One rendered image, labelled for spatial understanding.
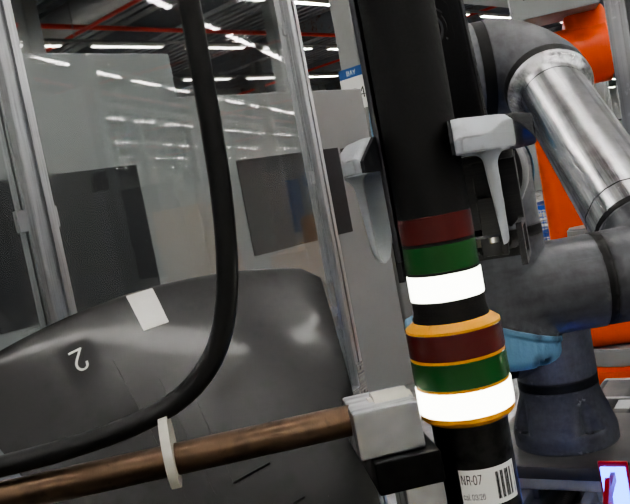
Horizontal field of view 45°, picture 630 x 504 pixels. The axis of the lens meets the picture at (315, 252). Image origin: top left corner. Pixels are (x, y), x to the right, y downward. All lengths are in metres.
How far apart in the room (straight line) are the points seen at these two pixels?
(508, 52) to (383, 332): 4.35
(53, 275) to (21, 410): 0.66
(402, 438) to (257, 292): 0.18
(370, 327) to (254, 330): 4.62
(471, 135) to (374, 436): 0.13
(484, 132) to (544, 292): 0.29
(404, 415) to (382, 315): 4.84
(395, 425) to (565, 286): 0.29
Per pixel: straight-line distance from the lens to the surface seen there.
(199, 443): 0.35
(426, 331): 0.34
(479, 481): 0.36
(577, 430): 1.17
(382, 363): 5.17
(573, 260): 0.61
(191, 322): 0.47
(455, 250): 0.34
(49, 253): 1.11
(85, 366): 0.46
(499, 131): 0.35
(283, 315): 0.47
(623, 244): 0.63
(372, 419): 0.34
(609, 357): 4.35
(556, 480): 1.18
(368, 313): 5.06
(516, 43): 0.92
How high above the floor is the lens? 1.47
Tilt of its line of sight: 4 degrees down
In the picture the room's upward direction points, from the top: 11 degrees counter-clockwise
